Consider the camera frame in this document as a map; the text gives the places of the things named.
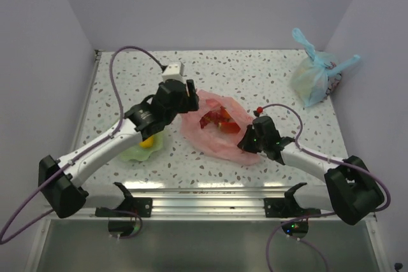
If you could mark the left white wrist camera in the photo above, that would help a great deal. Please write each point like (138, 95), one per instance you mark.
(173, 71)

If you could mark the green plastic plate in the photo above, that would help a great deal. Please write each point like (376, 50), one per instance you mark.
(143, 151)

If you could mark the red grape bunch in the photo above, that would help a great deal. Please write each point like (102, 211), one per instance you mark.
(211, 117)

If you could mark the black base bracket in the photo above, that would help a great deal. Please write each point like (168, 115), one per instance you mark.
(129, 206)
(285, 206)

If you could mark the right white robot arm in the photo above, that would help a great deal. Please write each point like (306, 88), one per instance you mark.
(348, 190)

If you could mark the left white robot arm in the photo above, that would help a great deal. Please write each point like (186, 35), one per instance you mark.
(60, 180)

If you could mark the yellow bell pepper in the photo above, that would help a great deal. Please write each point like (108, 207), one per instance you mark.
(148, 143)

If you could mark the aluminium mounting rail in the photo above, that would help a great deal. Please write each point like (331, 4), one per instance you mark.
(190, 204)

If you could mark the pink plastic bag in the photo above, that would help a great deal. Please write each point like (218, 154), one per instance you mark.
(210, 140)

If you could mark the watermelon slice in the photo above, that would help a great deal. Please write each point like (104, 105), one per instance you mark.
(226, 124)

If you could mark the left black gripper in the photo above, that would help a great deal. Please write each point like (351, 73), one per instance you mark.
(192, 104)

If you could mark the blue knotted plastic bag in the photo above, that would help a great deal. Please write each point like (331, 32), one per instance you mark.
(318, 75)

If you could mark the left black base bracket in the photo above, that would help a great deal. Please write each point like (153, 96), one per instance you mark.
(129, 206)

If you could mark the right black base bracket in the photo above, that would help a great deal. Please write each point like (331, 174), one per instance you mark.
(285, 206)

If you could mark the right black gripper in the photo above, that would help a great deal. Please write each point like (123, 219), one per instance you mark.
(244, 143)

